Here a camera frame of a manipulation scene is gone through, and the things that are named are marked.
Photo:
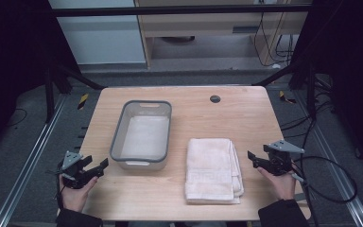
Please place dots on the white cabinet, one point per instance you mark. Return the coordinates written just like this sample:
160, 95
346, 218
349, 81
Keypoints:
100, 41

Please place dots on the black horizontal bar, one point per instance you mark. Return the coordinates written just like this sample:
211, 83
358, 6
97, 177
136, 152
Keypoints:
170, 10

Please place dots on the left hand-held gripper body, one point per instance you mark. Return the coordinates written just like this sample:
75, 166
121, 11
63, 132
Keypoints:
72, 170

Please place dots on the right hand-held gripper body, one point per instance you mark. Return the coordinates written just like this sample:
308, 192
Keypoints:
280, 159

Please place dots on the black metal stand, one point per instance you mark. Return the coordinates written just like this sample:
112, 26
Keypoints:
48, 94
310, 91

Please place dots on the person's right hand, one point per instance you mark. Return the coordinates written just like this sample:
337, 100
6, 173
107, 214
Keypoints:
282, 186

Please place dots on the folded white towel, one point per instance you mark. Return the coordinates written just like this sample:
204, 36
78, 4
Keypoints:
212, 171

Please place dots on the light wooden desk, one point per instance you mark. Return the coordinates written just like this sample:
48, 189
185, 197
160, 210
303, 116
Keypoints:
201, 25

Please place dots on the aluminium floor rail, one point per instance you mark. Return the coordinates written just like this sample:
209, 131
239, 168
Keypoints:
337, 170
28, 160

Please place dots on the dark curtain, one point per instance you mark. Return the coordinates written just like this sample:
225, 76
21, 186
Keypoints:
9, 63
349, 78

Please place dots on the yellow black striped tape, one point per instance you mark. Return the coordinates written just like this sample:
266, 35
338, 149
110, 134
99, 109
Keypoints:
82, 101
286, 97

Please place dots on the person's left hand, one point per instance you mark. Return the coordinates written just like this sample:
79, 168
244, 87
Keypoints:
75, 195

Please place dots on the grey-rimmed white plastic basin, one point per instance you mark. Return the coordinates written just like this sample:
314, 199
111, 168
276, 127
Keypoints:
145, 135

